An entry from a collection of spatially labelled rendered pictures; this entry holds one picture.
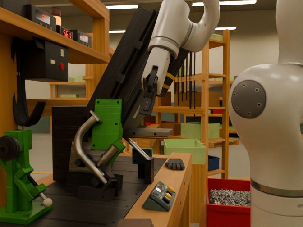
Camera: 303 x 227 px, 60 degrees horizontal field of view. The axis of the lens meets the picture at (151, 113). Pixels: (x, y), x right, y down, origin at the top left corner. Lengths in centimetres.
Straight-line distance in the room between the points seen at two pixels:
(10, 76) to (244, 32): 991
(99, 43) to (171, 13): 125
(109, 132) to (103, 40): 102
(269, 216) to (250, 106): 22
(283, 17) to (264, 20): 1038
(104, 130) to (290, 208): 73
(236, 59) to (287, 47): 980
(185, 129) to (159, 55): 327
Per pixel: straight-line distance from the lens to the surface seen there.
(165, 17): 75
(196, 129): 377
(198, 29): 77
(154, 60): 67
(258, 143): 51
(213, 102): 390
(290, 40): 57
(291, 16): 53
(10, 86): 111
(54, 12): 148
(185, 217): 193
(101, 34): 196
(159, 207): 92
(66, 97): 1038
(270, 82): 46
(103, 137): 107
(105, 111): 108
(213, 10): 73
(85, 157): 105
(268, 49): 1072
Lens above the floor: 126
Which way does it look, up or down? 2 degrees down
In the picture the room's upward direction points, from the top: straight up
